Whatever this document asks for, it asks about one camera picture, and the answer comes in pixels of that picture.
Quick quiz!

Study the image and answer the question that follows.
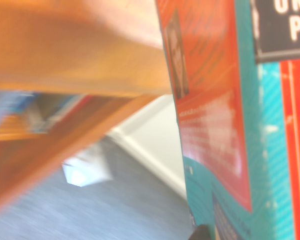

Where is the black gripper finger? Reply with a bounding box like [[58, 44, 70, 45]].
[[188, 223, 217, 240]]

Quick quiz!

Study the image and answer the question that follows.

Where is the white paper on floor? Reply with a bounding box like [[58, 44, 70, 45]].
[[61, 144, 114, 188]]

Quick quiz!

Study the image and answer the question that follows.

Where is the teal and red book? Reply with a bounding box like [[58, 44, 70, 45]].
[[154, 0, 300, 240]]

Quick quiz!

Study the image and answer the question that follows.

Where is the tall blue book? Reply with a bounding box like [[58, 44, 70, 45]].
[[0, 91, 45, 134]]

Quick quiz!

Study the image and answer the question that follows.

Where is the wooden bookshelf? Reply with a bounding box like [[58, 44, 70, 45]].
[[0, 0, 178, 218]]

